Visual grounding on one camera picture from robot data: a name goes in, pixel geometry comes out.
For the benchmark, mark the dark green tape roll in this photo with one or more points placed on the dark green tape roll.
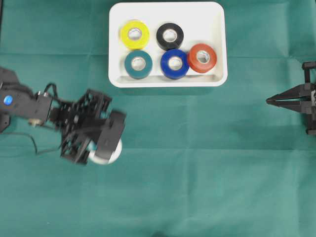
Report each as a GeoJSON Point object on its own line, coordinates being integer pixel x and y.
{"type": "Point", "coordinates": [138, 64]}

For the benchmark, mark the black tape roll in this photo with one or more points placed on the black tape roll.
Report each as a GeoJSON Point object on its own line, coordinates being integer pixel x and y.
{"type": "Point", "coordinates": [169, 36]}

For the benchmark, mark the white tape roll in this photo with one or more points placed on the white tape roll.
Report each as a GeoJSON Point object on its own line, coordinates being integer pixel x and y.
{"type": "Point", "coordinates": [114, 156]}

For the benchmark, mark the green table cloth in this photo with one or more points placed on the green table cloth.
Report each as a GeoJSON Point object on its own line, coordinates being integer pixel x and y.
{"type": "Point", "coordinates": [196, 162]}

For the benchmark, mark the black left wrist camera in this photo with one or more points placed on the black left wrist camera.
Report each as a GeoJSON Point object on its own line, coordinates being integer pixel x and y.
{"type": "Point", "coordinates": [110, 135]}

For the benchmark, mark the white plastic tray case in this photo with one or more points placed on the white plastic tray case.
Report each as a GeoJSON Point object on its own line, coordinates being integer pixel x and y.
{"type": "Point", "coordinates": [201, 22]}

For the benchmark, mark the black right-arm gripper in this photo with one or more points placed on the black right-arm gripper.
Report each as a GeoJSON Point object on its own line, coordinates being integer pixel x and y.
{"type": "Point", "coordinates": [295, 93]}

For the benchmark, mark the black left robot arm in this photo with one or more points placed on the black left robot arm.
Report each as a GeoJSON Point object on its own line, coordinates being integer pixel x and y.
{"type": "Point", "coordinates": [18, 100]}

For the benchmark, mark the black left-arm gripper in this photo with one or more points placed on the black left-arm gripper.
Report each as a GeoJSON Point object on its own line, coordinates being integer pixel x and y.
{"type": "Point", "coordinates": [80, 123]}

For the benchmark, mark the yellow tape roll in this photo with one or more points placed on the yellow tape roll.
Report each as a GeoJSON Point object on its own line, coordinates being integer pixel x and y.
{"type": "Point", "coordinates": [135, 35]}

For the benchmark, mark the blue tape roll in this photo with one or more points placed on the blue tape roll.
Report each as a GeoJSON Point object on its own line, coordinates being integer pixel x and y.
{"type": "Point", "coordinates": [167, 70]}

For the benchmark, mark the red tape roll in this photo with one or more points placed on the red tape roll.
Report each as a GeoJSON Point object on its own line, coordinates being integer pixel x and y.
{"type": "Point", "coordinates": [202, 58]}

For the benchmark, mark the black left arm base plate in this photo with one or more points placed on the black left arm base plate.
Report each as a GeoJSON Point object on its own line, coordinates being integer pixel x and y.
{"type": "Point", "coordinates": [4, 122]}

